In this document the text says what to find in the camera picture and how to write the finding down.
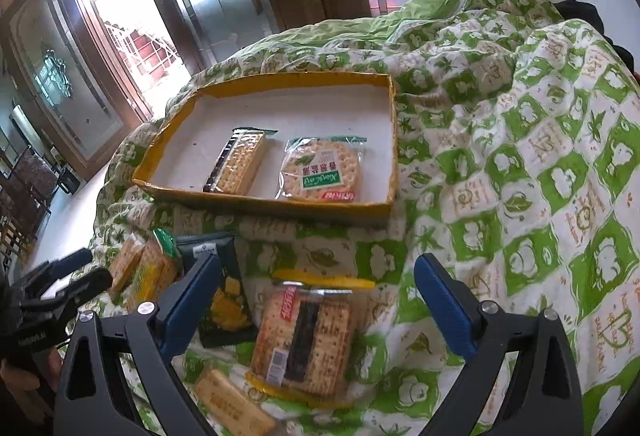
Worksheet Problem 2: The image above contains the plain beige cracker pack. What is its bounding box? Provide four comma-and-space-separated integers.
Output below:
108, 234, 145, 298

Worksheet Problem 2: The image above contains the yellow label cracker pack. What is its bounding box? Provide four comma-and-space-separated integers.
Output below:
126, 228, 182, 312

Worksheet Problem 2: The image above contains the dark green snack pouch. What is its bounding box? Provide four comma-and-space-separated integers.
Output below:
175, 231, 258, 348

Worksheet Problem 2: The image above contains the small beige cracker pack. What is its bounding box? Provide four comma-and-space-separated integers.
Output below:
194, 369, 278, 436

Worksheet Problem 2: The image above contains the yellow red cracker pack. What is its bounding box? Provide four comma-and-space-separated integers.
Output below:
246, 269, 375, 409

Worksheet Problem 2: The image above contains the green cracker pack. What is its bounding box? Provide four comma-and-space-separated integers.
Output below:
203, 127, 278, 196

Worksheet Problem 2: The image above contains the round cracker pack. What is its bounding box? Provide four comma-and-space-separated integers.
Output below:
277, 135, 367, 203

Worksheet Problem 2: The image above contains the left hand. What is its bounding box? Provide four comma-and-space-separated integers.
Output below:
1, 347, 63, 425

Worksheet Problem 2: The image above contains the green white patterned quilt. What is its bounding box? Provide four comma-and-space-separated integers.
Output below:
91, 0, 639, 435

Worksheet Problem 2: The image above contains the yellow cardboard box tray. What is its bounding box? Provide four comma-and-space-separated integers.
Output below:
132, 72, 398, 224

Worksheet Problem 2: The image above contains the dark garment behind quilt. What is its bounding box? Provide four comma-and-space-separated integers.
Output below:
554, 0, 634, 72

